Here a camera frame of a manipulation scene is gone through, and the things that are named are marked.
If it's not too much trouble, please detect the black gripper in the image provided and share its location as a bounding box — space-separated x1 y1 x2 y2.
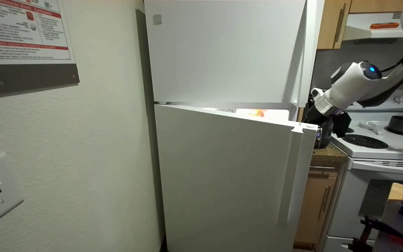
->
304 106 351 137

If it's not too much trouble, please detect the white fridge door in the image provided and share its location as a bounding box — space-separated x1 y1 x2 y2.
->
155 105 318 252

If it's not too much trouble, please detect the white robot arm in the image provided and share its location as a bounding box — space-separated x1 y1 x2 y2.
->
304 11 403 136

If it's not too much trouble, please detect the black air fryer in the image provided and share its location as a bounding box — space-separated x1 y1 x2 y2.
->
315 122 333 148

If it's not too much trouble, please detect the wooden lower cabinet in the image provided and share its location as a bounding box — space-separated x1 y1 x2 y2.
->
294 144 347 250

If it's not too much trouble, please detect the wooden cabinet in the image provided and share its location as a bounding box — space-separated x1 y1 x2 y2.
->
294 144 347 250
318 0 403 49

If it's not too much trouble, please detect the white electric stove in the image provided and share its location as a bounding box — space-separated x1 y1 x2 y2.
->
322 89 403 252

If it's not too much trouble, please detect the orange juice carton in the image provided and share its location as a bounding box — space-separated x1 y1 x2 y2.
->
256 109 266 117

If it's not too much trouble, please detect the wooden upper cabinet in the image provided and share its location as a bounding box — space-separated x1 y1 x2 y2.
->
318 0 403 49

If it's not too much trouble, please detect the black orange tool clamp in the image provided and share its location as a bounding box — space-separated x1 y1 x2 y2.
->
348 215 403 252

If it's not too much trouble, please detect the white upper freezer door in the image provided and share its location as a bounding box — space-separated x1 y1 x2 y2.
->
144 0 306 103

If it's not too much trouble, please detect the red white wall notice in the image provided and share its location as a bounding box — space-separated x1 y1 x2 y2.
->
0 0 74 64

